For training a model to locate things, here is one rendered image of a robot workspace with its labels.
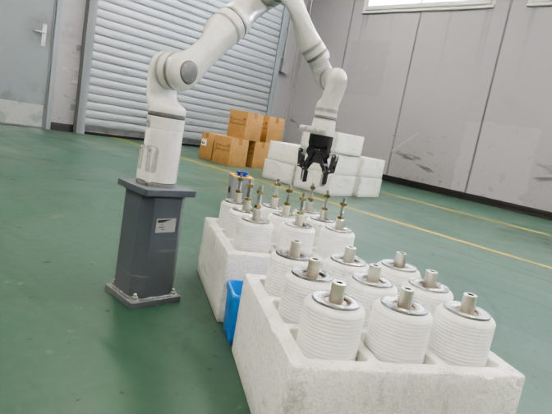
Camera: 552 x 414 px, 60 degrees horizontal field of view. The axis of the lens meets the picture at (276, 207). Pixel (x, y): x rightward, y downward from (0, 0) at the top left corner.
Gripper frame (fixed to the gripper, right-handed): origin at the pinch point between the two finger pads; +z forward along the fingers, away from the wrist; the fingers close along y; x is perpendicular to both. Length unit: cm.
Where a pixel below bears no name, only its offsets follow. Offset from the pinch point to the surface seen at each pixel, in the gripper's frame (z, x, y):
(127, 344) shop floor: 36, 68, -3
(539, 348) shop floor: 35, -26, -70
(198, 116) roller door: -15, -383, 437
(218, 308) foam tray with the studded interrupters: 32, 43, -6
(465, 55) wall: -152, -524, 119
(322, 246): 15.0, 18.7, -17.6
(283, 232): 12.5, 28.3, -10.9
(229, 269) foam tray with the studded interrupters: 21.7, 42.8, -6.7
